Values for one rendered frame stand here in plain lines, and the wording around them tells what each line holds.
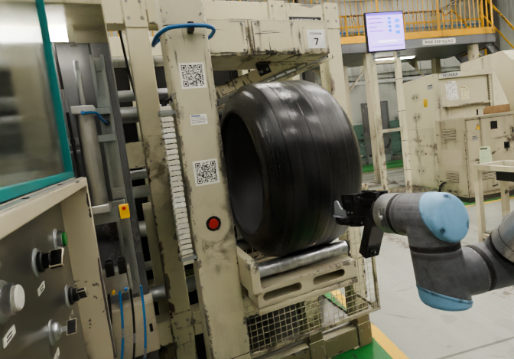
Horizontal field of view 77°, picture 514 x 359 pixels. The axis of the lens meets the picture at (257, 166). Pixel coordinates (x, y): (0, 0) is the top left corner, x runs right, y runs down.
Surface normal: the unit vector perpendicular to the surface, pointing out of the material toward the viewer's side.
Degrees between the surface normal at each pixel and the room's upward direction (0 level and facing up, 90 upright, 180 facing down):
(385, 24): 90
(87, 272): 90
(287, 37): 90
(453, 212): 77
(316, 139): 73
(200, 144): 90
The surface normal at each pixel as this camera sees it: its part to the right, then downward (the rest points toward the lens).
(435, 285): -0.62, 0.07
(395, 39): 0.19, 0.05
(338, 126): 0.29, -0.36
